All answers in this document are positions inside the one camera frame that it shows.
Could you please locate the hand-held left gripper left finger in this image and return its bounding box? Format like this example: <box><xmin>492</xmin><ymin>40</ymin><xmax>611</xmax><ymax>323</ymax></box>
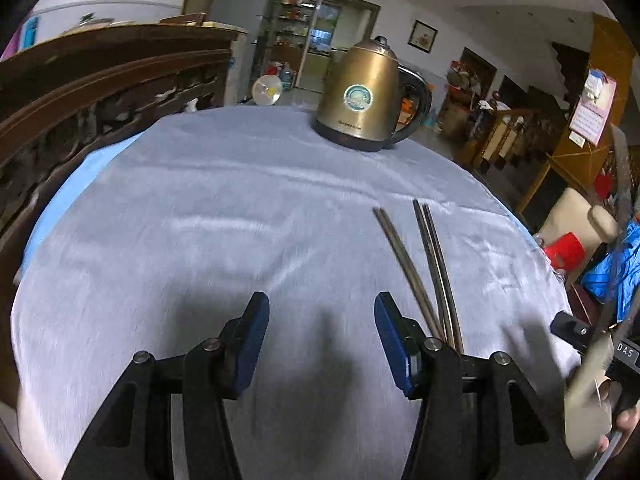
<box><xmin>62</xmin><ymin>291</ymin><xmax>271</xmax><ymax>480</ymax></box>

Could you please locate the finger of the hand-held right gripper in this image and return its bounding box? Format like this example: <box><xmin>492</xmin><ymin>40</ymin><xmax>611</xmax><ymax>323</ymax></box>
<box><xmin>550</xmin><ymin>311</ymin><xmax>598</xmax><ymax>358</ymax></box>

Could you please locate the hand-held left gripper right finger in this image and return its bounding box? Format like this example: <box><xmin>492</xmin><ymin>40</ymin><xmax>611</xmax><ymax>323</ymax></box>
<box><xmin>374</xmin><ymin>291</ymin><xmax>581</xmax><ymax>480</ymax></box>

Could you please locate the utensil holder cup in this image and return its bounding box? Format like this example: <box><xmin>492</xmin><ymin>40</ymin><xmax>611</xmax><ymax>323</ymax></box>
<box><xmin>564</xmin><ymin>332</ymin><xmax>617</xmax><ymax>461</ymax></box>

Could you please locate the brown wooden chopstick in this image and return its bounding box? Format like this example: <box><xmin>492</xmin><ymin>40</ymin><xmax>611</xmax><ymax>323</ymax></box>
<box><xmin>372</xmin><ymin>207</ymin><xmax>438</xmax><ymax>338</ymax></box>
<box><xmin>422</xmin><ymin>203</ymin><xmax>466</xmax><ymax>356</ymax></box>
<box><xmin>412</xmin><ymin>199</ymin><xmax>456</xmax><ymax>348</ymax></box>
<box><xmin>379</xmin><ymin>207</ymin><xmax>446</xmax><ymax>340</ymax></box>

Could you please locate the grey chopstick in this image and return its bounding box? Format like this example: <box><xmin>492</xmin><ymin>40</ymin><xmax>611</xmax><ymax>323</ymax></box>
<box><xmin>595</xmin><ymin>125</ymin><xmax>633</xmax><ymax>336</ymax></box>

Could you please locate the person's right hand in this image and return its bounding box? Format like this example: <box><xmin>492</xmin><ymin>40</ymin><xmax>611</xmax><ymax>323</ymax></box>
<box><xmin>616</xmin><ymin>405</ymin><xmax>640</xmax><ymax>433</ymax></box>

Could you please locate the blue jacket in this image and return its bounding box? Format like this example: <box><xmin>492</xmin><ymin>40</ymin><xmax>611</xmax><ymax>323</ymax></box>
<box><xmin>582</xmin><ymin>220</ymin><xmax>640</xmax><ymax>321</ymax></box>

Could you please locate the red plastic child chair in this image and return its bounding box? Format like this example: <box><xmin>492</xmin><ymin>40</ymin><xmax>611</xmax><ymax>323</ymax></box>
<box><xmin>542</xmin><ymin>232</ymin><xmax>586</xmax><ymax>271</ymax></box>

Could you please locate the grey tablecloth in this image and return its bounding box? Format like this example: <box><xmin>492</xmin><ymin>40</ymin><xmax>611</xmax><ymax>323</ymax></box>
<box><xmin>10</xmin><ymin>105</ymin><xmax>583</xmax><ymax>476</ymax></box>

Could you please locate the beige chair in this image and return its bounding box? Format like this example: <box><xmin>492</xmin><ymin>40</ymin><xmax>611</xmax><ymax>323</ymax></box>
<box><xmin>537</xmin><ymin>187</ymin><xmax>621</xmax><ymax>281</ymax></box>

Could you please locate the wooden stair railing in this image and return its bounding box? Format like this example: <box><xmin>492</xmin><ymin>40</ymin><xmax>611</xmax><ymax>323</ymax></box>
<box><xmin>470</xmin><ymin>107</ymin><xmax>551</xmax><ymax>171</ymax></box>

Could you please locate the bronze electric kettle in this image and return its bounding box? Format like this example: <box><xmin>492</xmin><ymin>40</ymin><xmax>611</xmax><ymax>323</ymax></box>
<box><xmin>312</xmin><ymin>35</ymin><xmax>433</xmax><ymax>153</ymax></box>

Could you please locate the small floor fan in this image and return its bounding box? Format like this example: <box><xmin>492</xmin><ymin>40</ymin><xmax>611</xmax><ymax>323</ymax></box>
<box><xmin>251</xmin><ymin>74</ymin><xmax>285</xmax><ymax>107</ymax></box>

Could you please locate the carved dark wooden sideboard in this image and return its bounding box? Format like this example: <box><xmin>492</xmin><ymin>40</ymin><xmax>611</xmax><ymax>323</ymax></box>
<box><xmin>0</xmin><ymin>22</ymin><xmax>248</xmax><ymax>411</ymax></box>

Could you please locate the shelf with bottles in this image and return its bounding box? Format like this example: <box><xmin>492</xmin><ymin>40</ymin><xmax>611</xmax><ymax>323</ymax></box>
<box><xmin>272</xmin><ymin>0</ymin><xmax>321</xmax><ymax>68</ymax></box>

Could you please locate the grey refrigerator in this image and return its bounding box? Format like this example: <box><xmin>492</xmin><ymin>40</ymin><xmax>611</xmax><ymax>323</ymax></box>
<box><xmin>207</xmin><ymin>0</ymin><xmax>286</xmax><ymax>106</ymax></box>

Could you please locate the pink wall calendar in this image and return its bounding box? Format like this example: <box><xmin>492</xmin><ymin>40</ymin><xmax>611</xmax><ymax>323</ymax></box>
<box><xmin>569</xmin><ymin>69</ymin><xmax>618</xmax><ymax>147</ymax></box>

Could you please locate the framed wall picture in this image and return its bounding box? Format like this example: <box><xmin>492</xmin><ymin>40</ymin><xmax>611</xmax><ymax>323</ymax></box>
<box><xmin>407</xmin><ymin>20</ymin><xmax>438</xmax><ymax>55</ymax></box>

